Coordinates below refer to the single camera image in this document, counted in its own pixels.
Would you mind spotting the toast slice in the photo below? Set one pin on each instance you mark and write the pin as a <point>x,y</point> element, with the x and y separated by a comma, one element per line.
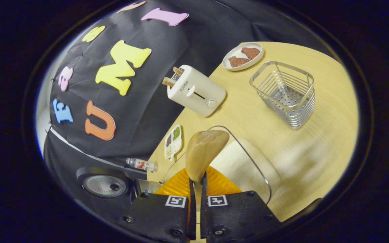
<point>169,82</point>
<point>178,70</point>

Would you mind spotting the small clear red-label bottle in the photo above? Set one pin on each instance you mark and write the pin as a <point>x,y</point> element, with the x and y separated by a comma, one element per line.
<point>142,164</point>

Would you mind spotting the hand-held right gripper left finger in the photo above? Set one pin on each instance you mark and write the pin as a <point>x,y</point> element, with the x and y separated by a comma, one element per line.
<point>192,209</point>

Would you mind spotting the wooden spoon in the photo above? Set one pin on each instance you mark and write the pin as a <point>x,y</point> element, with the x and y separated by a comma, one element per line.
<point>204,148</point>

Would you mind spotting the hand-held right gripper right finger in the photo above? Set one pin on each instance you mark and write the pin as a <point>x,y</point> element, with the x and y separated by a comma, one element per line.
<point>203,209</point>

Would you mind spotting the white divided seasoning dish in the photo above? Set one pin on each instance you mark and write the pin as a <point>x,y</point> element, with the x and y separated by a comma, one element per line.
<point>173,141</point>

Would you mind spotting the brown meat piece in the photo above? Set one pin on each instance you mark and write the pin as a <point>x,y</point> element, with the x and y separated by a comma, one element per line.
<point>239,61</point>
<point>250,52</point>

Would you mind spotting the white toaster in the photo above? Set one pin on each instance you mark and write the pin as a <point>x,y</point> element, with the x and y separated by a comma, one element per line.
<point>198,94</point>

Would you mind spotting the white round plate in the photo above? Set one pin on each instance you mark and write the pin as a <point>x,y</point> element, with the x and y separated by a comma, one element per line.
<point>235,67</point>

